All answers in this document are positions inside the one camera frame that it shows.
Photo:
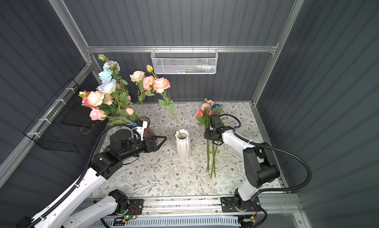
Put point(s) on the light blue rose stem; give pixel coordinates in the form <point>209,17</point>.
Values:
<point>109,77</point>

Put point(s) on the pink tulip flower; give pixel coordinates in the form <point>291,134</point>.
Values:
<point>131,115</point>

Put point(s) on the black flat pad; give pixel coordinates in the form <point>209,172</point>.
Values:
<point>78,115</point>

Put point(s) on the bunch of artificial flowers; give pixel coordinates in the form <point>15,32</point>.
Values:
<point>208,109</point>

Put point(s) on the black wire basket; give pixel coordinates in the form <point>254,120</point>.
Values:
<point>49,133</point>

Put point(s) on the white ribbed ceramic vase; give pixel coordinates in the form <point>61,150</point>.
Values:
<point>183,144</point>

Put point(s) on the pink glass vase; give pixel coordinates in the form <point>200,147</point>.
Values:
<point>149,134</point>

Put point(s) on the items in white basket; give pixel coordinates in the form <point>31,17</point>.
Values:
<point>197,69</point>

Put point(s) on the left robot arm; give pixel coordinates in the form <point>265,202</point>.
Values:
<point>59,214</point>

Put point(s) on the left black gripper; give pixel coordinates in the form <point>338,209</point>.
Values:
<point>155,147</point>

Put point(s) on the white rose stem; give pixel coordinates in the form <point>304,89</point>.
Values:
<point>110,106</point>

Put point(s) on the white wire basket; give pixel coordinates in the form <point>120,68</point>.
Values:
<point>165,62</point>

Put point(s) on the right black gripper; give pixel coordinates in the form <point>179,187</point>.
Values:
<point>207,135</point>

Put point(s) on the floral table mat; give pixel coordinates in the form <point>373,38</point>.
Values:
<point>162,173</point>

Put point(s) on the pink carnation stem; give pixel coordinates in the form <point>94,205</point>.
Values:
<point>153,84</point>

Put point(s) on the cream rose single stem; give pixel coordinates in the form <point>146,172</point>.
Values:
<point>137,77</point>

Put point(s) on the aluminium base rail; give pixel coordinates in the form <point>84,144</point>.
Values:
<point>189,211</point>

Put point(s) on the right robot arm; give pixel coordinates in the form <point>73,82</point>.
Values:
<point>259,163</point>

